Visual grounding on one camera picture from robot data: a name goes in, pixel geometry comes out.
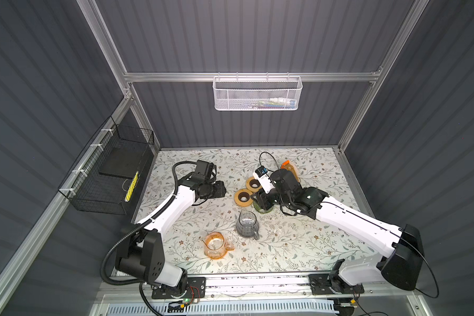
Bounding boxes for wooden dripper ring stand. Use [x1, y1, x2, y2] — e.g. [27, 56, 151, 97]
[234, 189, 254, 208]

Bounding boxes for orange glass carafe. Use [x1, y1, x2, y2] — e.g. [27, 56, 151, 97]
[204, 232, 234, 259]

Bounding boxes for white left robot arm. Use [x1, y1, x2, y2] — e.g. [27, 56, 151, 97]
[100, 160, 226, 292]

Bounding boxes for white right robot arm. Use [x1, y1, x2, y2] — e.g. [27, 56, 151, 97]
[251, 166, 425, 294]

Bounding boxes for orange coffee filter holder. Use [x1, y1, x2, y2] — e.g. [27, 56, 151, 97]
[280, 160, 300, 182]

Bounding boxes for green glass dripper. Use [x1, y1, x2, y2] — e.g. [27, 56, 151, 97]
[253, 201, 274, 214]

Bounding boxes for grey glass carafe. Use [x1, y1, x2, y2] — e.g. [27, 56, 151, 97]
[236, 211, 260, 240]

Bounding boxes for floral table mat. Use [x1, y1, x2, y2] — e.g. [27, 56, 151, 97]
[137, 147, 373, 274]

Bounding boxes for yellow green striped stick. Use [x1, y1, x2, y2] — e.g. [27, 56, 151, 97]
[125, 172, 139, 202]

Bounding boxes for black flat box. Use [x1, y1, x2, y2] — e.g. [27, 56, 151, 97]
[99, 148, 142, 179]

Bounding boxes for markers in white basket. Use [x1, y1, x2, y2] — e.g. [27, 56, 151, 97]
[249, 97, 298, 110]

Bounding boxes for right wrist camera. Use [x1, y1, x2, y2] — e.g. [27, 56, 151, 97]
[253, 165, 274, 194]

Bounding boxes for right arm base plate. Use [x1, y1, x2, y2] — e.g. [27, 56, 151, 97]
[308, 273, 365, 295]

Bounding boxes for black wire basket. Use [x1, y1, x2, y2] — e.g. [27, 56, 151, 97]
[59, 119, 155, 215]

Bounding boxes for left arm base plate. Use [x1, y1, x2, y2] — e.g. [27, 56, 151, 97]
[151, 276, 207, 300]

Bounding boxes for white wire mesh basket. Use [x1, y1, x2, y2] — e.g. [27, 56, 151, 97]
[212, 76, 304, 111]

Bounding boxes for black corrugated cable hose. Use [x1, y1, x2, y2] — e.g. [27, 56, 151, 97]
[99, 160, 198, 287]

